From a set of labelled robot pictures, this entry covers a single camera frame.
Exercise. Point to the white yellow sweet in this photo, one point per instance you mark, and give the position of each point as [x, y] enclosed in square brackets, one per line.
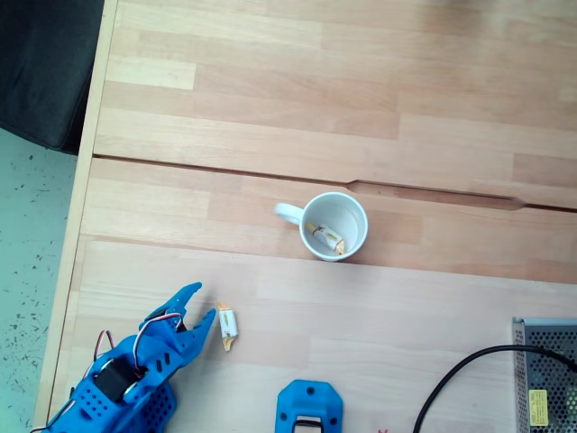
[227, 322]
[326, 235]

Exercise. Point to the white ceramic mug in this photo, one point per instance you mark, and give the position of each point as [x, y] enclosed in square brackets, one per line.
[354, 212]

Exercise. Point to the light wooden board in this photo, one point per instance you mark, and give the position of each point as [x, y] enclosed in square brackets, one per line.
[360, 315]

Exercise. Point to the black cushion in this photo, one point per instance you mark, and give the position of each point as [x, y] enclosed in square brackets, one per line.
[45, 67]

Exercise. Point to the perforated metal power supply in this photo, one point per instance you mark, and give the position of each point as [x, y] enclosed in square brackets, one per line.
[547, 361]

